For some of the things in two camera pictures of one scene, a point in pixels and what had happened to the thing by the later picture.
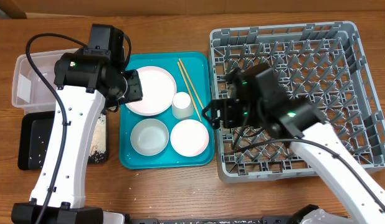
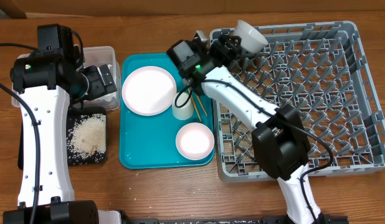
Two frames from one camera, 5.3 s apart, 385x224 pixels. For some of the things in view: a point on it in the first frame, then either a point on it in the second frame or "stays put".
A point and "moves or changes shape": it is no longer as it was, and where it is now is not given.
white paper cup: [182, 106] stays put
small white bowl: [189, 137] moves or changes shape
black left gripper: [136, 91] → [99, 88]
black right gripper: [228, 119] → [227, 56]
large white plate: [158, 88] stays put
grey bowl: [149, 137] → [251, 41]
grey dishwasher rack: [325, 63] stays put
